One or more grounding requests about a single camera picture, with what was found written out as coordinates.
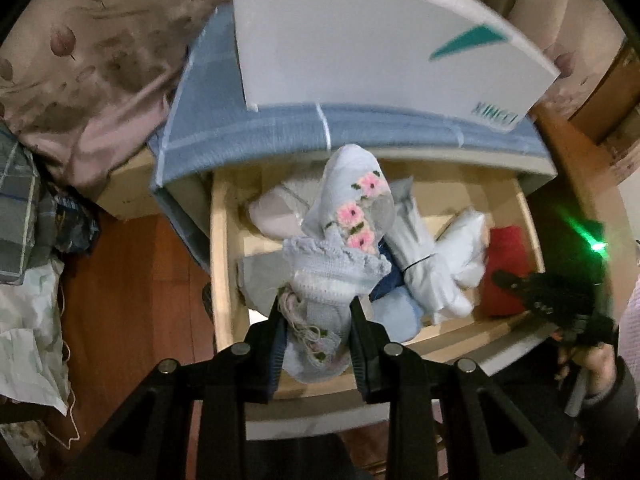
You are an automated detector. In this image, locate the person's right forearm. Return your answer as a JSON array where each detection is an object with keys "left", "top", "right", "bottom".
[{"left": 582, "top": 355, "right": 640, "bottom": 441}]

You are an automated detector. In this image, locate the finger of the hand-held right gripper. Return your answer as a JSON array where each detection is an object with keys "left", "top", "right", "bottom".
[{"left": 491, "top": 269, "right": 539, "bottom": 307}]

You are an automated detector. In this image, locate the cardboard box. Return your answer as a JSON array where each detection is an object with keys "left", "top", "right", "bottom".
[{"left": 95, "top": 145, "right": 166, "bottom": 221}]

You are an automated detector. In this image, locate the leaf-print curtain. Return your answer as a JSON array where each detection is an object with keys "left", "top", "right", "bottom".
[{"left": 0, "top": 0, "right": 640, "bottom": 196}]

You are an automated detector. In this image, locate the blue checked cover cloth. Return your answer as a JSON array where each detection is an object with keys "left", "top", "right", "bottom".
[{"left": 150, "top": 2, "right": 551, "bottom": 271}]

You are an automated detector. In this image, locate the white plastic bag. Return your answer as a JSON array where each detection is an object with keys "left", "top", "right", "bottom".
[{"left": 0, "top": 260, "right": 71, "bottom": 416}]

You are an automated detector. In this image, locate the crumpled pale plastic bag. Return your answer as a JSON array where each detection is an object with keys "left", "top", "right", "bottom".
[{"left": 0, "top": 420, "right": 48, "bottom": 476}]

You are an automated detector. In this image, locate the blue printed bag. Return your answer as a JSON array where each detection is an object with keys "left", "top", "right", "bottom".
[{"left": 47, "top": 185, "right": 101, "bottom": 256}]

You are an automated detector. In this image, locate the navy speckled underwear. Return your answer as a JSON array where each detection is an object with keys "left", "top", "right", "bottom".
[{"left": 372, "top": 240, "right": 406, "bottom": 301}]

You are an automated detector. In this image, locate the white box with teal triangle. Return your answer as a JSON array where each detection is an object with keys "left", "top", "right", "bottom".
[{"left": 231, "top": 0, "right": 561, "bottom": 133}]

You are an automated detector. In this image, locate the floral light blue underwear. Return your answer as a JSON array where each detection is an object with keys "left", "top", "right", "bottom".
[{"left": 282, "top": 144, "right": 396, "bottom": 386}]

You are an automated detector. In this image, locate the red cloth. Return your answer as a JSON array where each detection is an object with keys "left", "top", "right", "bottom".
[{"left": 480, "top": 226, "right": 538, "bottom": 317}]

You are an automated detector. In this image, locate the wooden furniture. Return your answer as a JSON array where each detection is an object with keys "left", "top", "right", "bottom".
[{"left": 530, "top": 45, "right": 640, "bottom": 241}]

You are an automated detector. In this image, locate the white patterned underwear bundle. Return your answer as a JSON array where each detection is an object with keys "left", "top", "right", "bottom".
[{"left": 387, "top": 177, "right": 476, "bottom": 326}]

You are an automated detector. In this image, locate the grey plaid blanket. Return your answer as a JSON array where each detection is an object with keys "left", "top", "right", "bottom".
[{"left": 0, "top": 120, "right": 56, "bottom": 286}]

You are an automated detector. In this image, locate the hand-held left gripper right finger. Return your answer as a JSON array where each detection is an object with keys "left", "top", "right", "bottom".
[{"left": 349, "top": 297, "right": 576, "bottom": 480}]

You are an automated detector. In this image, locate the light blue cloth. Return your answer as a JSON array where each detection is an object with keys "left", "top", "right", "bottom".
[{"left": 370, "top": 290, "right": 426, "bottom": 343}]

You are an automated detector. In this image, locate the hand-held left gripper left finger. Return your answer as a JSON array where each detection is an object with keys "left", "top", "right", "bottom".
[{"left": 60, "top": 295, "right": 291, "bottom": 480}]

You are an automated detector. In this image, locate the person's right hand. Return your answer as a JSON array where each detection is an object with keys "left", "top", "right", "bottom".
[{"left": 555, "top": 330, "right": 622, "bottom": 402}]

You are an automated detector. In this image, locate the white string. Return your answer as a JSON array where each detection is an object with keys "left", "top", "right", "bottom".
[{"left": 57, "top": 280, "right": 83, "bottom": 451}]

